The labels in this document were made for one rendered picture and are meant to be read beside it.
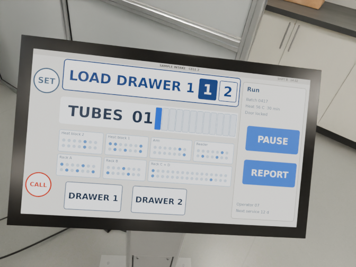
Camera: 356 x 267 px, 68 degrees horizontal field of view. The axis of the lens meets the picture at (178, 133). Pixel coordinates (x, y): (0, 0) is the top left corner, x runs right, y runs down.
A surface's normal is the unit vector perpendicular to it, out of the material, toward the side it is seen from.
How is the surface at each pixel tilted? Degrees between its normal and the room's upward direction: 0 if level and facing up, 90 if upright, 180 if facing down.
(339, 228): 0
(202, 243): 0
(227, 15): 90
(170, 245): 90
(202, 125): 50
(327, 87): 90
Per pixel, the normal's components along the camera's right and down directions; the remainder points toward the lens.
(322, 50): -0.55, 0.49
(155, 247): 0.03, 0.66
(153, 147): 0.11, 0.03
